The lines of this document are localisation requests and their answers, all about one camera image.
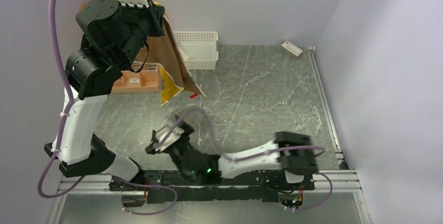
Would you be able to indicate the white plastic basket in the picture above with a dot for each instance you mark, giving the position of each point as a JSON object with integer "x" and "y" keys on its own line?
{"x": 199, "y": 49}

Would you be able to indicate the aluminium side rail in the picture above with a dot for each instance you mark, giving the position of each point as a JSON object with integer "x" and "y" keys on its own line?
{"x": 339, "y": 156}

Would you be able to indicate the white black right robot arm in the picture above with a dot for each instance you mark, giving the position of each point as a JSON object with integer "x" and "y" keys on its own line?
{"x": 287, "y": 153}

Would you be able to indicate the small white label tag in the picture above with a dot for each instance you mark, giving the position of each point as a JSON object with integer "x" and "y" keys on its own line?
{"x": 134, "y": 80}

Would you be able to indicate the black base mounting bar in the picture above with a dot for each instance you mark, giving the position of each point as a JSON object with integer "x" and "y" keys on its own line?
{"x": 161, "y": 186}

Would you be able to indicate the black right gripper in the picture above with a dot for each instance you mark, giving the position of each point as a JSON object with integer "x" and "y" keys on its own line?
{"x": 188, "y": 130}

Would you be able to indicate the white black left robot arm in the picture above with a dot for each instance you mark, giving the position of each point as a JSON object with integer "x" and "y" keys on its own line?
{"x": 81, "y": 152}

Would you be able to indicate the brown and yellow towel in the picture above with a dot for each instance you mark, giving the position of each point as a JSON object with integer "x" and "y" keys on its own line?
{"x": 175, "y": 76}

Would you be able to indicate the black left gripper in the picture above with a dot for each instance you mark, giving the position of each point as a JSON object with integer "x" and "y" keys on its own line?
{"x": 155, "y": 12}

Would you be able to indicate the aluminium front rail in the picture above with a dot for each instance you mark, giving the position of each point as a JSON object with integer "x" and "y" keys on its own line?
{"x": 343, "y": 181}

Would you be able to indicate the orange plastic file organizer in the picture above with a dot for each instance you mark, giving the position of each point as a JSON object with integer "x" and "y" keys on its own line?
{"x": 114, "y": 49}

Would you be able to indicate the small white red box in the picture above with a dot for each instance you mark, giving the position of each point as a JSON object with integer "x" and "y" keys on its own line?
{"x": 291, "y": 50}

